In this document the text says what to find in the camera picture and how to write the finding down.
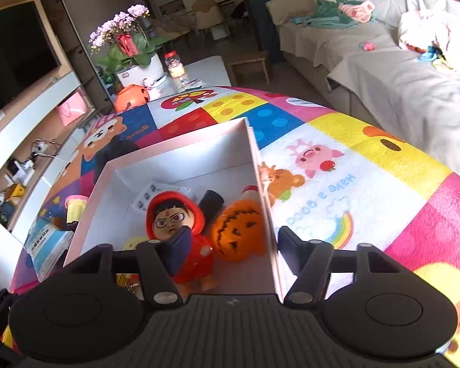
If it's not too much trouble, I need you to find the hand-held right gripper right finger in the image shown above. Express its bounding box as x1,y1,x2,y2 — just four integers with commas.
278,225,401,308

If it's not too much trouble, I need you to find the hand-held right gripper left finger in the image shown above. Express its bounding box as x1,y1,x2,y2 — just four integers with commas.
71,225,194,307

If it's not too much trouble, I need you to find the red hooded figurine keychain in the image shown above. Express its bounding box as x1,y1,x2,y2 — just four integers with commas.
117,191,217,297

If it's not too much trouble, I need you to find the yellow cat-shaped toy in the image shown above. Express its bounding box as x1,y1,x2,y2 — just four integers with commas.
123,236,150,252

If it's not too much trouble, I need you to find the orange plastic pumpkin shell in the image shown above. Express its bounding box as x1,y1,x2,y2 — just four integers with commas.
210,199,270,263

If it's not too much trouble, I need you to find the black cylinder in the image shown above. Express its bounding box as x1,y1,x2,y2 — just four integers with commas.
197,190,225,223

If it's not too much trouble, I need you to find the white battery charger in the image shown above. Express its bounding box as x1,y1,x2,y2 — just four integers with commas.
131,181,192,211

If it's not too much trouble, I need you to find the blue white tissue packet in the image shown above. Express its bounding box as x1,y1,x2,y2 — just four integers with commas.
24,218,76,281

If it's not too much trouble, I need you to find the pink cardboard box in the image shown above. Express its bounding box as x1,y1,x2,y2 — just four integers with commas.
63,117,285,303

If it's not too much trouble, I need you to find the yellow pink toy cup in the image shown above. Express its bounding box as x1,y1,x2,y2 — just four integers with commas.
64,195,90,224

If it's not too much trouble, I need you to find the colourful cartoon play mat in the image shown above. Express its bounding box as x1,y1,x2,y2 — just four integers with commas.
0,86,460,368

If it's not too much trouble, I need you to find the orange pumpkin bucket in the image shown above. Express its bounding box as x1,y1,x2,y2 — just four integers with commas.
114,84,150,113

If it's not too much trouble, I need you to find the pink paper bag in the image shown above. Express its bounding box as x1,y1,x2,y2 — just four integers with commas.
56,98,91,126

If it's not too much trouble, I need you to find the white side table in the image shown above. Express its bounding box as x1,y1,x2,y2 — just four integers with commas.
149,56,232,99

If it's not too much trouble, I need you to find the clear jar with red lid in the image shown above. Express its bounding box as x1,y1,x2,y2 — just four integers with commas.
164,51,187,79

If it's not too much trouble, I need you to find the white wooden television cabinet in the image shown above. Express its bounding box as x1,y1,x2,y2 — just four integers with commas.
0,0,97,292

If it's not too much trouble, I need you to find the pink orchid in white pot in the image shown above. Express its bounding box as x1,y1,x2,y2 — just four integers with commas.
89,5,165,87

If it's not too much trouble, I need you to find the grey sofa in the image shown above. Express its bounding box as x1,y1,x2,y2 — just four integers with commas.
266,0,460,185

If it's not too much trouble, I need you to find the wooden stool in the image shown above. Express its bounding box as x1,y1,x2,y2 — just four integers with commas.
227,51,271,85

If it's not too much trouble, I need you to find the green pink clothes pile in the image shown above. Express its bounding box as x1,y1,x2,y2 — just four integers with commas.
293,0,376,29

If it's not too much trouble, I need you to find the beige dining chair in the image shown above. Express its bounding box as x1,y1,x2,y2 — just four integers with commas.
192,0,223,31

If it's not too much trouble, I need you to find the small blue toy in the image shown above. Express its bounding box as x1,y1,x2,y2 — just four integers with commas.
418,46,444,62

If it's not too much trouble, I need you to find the pink cloth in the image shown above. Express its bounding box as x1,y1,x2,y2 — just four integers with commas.
338,1,376,23

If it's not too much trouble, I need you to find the black television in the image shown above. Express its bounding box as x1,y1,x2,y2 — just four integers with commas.
0,0,62,123

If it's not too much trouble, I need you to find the white pink clothes pile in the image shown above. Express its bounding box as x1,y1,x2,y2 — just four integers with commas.
398,8,460,78

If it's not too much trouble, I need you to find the power strip with cables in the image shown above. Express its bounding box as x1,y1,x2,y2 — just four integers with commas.
31,140,60,158

